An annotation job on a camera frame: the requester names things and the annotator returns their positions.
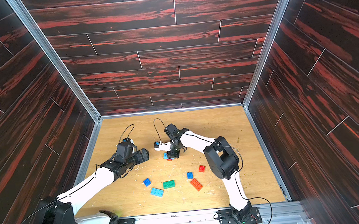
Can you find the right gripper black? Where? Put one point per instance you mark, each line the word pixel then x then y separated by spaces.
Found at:
pixel 173 151

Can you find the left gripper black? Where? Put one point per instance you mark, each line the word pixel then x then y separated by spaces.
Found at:
pixel 140 158

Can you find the light blue long lego brick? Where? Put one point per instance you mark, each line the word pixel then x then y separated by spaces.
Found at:
pixel 165 156

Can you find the small blue lego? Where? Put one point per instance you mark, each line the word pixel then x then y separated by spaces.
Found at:
pixel 190 175
pixel 147 182

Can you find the red long lego brick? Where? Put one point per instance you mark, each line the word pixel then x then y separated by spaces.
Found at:
pixel 198 186

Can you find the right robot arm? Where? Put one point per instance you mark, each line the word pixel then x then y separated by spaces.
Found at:
pixel 222 160

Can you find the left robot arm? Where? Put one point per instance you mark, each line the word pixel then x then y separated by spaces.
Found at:
pixel 63 208

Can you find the small red lego right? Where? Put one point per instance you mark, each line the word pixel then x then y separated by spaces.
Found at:
pixel 201 168

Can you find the green long lego brick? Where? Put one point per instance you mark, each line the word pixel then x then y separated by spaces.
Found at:
pixel 168 184

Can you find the light blue lego front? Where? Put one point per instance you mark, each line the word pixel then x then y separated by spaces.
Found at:
pixel 157 192

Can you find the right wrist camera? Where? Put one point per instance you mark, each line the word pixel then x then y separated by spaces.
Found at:
pixel 161 146

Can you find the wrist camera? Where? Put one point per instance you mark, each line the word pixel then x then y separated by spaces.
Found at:
pixel 161 146
pixel 129 140

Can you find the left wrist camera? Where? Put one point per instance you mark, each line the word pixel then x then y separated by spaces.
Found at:
pixel 129 140

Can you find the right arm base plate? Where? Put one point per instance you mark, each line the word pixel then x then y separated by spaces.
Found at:
pixel 230 218

